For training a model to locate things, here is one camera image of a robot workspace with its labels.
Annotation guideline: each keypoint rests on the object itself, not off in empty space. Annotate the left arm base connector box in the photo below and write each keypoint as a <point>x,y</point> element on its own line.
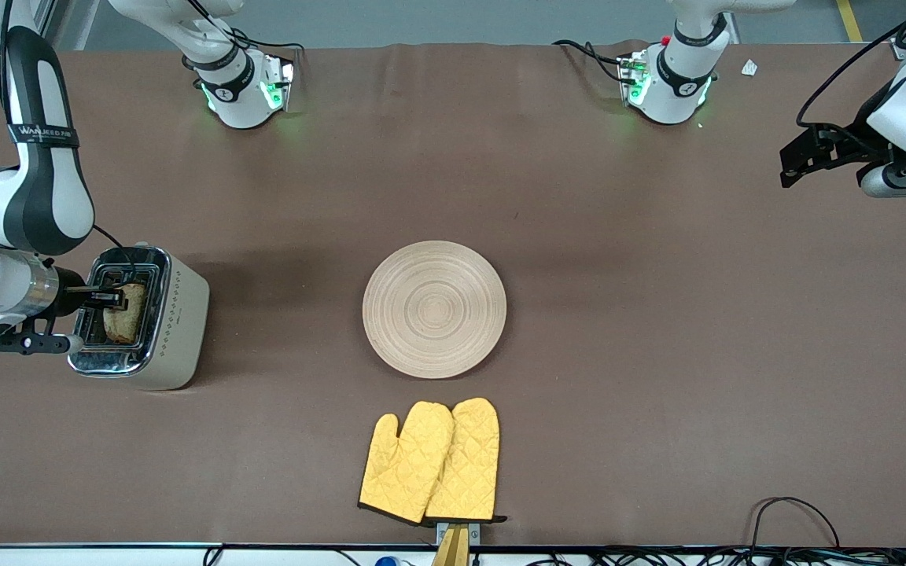
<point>632,79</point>

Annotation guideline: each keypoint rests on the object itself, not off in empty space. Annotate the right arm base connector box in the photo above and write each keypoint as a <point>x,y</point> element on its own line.
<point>280,82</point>

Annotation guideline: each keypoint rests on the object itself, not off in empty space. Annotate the cream and chrome toaster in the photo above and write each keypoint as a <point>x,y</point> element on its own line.
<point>174,322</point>

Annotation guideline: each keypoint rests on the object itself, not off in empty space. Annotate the brown toast slice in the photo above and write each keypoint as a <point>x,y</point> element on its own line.
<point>129,318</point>

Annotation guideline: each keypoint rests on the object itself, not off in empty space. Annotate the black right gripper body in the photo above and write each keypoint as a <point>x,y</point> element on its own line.
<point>70,281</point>

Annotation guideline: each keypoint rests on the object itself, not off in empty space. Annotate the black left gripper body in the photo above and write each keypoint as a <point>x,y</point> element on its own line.
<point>852,146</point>

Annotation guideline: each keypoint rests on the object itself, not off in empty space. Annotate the small blue object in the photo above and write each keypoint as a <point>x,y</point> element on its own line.
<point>387,561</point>

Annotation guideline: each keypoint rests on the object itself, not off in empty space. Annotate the brown table cover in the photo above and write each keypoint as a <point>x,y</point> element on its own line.
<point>579,236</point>

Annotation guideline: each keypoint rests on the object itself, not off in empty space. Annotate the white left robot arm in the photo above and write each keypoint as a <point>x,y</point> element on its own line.
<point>677,94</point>

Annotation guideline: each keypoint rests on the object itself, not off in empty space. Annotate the small metal bracket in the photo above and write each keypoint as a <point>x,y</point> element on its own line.
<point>474,533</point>

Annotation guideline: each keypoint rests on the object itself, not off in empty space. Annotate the round wooden plate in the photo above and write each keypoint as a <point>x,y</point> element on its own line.
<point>434,310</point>

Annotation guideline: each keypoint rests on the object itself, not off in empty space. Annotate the aluminium frame profile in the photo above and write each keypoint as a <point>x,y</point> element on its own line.
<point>48,16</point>

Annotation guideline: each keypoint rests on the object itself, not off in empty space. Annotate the small white paper scrap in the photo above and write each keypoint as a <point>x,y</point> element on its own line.
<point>749,67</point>

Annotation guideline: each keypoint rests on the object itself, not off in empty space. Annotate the yellow quilted oven mitt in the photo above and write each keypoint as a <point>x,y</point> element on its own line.
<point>469,464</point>
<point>406,464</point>

